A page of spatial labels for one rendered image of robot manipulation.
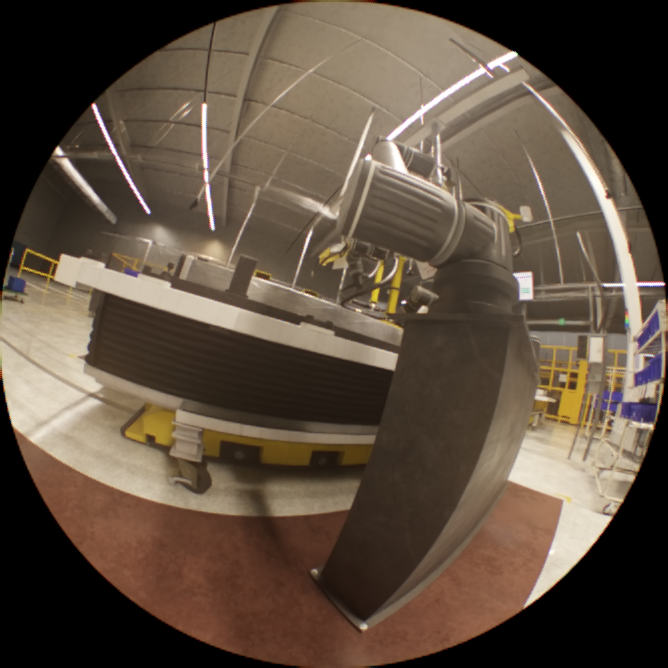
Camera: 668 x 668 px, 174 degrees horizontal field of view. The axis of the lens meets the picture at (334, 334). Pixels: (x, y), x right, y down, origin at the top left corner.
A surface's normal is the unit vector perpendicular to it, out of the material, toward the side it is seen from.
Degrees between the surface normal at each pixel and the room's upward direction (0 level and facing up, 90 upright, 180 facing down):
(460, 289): 90
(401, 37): 176
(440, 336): 90
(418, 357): 90
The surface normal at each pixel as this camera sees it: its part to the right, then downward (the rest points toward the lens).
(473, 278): -0.50, 0.76
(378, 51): -0.21, 0.97
